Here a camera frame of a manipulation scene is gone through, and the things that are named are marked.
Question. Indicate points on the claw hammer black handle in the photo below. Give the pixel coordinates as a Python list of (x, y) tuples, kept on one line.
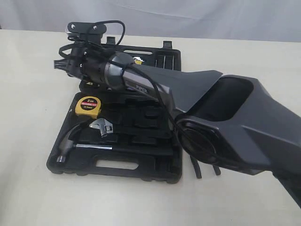
[(67, 144)]

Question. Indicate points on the hex key set yellow holder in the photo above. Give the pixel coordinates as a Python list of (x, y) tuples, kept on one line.
[(138, 60)]

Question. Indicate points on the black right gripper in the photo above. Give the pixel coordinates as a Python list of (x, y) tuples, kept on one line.
[(85, 63)]

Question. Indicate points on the black plastic tool case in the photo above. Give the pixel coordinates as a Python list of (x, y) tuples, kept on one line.
[(125, 108)]

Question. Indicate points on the yellow 2m tape measure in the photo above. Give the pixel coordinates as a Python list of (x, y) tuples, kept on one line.
[(88, 106)]

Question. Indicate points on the chrome adjustable wrench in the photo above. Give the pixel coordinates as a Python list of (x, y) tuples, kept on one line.
[(106, 127)]

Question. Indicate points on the orange black combination pliers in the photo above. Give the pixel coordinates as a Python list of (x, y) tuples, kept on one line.
[(198, 171)]

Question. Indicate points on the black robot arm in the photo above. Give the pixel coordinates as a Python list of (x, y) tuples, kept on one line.
[(228, 121)]

